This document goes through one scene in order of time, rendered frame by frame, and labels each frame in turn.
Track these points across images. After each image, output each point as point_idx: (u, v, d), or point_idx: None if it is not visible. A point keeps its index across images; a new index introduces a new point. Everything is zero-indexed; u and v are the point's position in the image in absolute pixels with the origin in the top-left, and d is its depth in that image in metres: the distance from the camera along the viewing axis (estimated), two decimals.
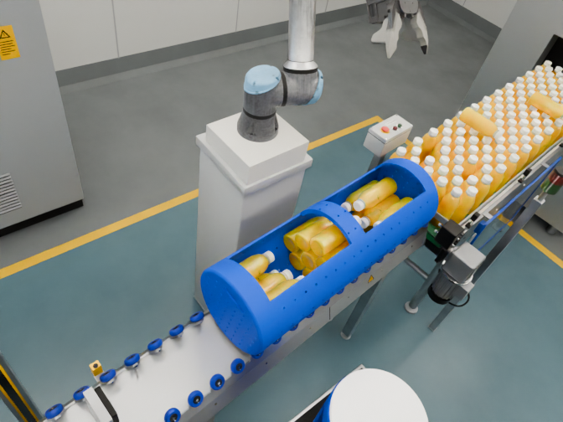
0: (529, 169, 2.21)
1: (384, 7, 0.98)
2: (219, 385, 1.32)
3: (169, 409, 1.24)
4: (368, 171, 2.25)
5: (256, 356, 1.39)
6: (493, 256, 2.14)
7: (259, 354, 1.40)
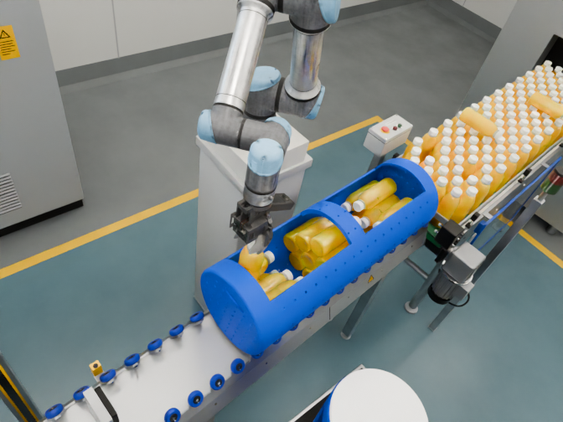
0: (529, 169, 2.21)
1: (257, 231, 1.16)
2: (219, 385, 1.32)
3: (169, 409, 1.24)
4: (368, 171, 2.25)
5: (256, 356, 1.39)
6: (493, 256, 2.14)
7: (259, 354, 1.40)
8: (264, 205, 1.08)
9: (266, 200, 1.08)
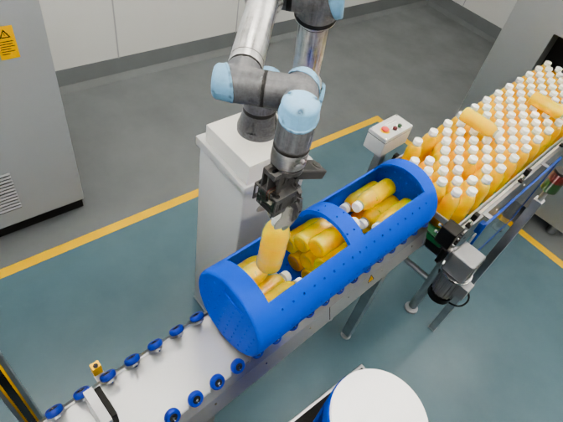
0: (529, 169, 2.21)
1: (286, 202, 1.00)
2: (219, 385, 1.32)
3: (169, 409, 1.24)
4: (368, 171, 2.25)
5: (257, 356, 1.40)
6: (493, 256, 2.14)
7: (260, 353, 1.40)
8: (295, 171, 0.93)
9: (297, 165, 0.92)
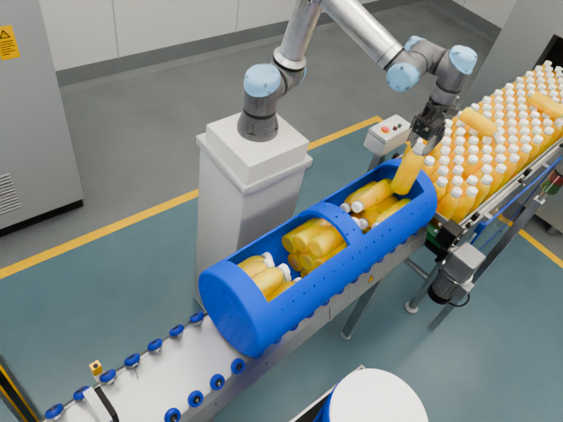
0: (529, 169, 2.21)
1: (435, 130, 1.41)
2: (219, 385, 1.32)
3: (169, 409, 1.24)
4: (368, 171, 2.25)
5: (257, 356, 1.40)
6: (493, 256, 2.14)
7: (260, 353, 1.40)
8: (450, 104, 1.33)
9: (452, 99, 1.32)
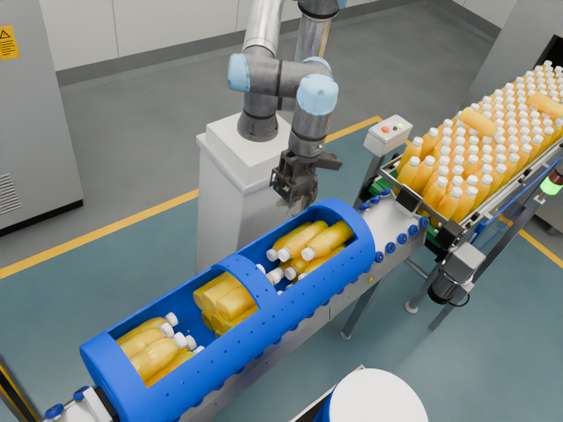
0: (529, 169, 2.21)
1: (302, 189, 1.02)
2: (217, 386, 1.31)
3: None
4: (368, 171, 2.25)
5: None
6: (493, 256, 2.14)
7: None
8: (312, 155, 0.95)
9: (314, 149, 0.94)
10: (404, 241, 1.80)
